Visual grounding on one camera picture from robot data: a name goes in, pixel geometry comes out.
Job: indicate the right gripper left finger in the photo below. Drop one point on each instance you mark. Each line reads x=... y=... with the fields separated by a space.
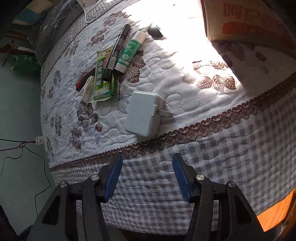
x=58 y=218

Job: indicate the folded floral quilt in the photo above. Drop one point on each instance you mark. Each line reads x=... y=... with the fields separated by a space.
x=95 y=9

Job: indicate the red black lighter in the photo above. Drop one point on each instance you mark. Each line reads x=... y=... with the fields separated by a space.
x=82 y=80

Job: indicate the green seaweed snack packet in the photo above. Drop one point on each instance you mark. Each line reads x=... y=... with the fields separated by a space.
x=103 y=89

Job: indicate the black marker pen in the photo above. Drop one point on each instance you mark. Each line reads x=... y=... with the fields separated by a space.
x=115 y=53

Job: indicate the white power adapter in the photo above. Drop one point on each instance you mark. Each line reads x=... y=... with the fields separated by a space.
x=144 y=114

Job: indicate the dark star-pattern blanket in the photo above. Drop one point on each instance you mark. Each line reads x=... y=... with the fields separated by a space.
x=56 y=22

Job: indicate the green white glue stick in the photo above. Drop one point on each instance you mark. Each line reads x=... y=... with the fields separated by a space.
x=130 y=51

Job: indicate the open cardboard box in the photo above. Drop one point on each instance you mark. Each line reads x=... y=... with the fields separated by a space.
x=246 y=21

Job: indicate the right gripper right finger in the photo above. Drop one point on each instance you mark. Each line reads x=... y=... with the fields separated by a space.
x=221 y=211

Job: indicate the small dark round object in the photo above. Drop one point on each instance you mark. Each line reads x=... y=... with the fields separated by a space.
x=155 y=32

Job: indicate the striped folded cushion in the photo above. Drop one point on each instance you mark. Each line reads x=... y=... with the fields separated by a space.
x=19 y=17

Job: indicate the floral quilted bedspread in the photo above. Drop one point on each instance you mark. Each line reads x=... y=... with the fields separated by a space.
x=233 y=107

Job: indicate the white power strip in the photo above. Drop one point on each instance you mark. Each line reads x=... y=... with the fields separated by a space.
x=39 y=140

